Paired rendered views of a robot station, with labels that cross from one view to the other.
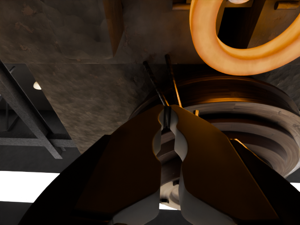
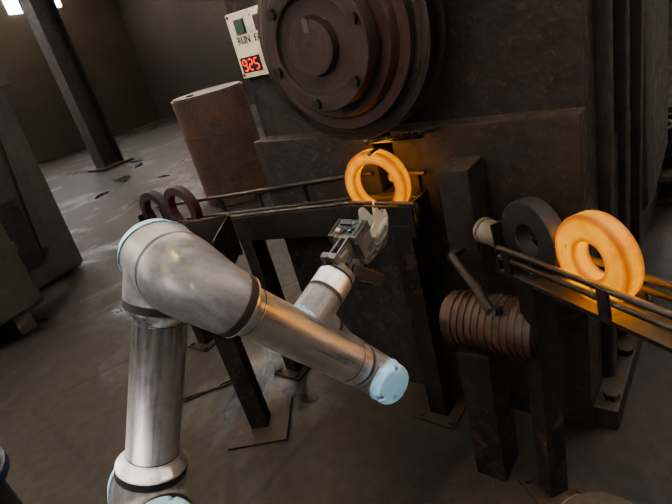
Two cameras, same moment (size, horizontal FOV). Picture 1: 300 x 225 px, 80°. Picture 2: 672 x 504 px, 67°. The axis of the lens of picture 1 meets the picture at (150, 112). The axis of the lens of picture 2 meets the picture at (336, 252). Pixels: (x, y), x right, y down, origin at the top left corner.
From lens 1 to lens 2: 110 cm
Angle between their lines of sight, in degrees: 84
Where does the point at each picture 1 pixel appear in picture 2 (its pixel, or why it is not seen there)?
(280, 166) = not seen: hidden behind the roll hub
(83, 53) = (452, 176)
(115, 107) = (478, 29)
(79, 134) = not seen: outside the picture
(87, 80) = (510, 74)
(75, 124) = not seen: outside the picture
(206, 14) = (399, 187)
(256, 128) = (334, 123)
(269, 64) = (356, 161)
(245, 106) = (350, 136)
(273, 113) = (332, 131)
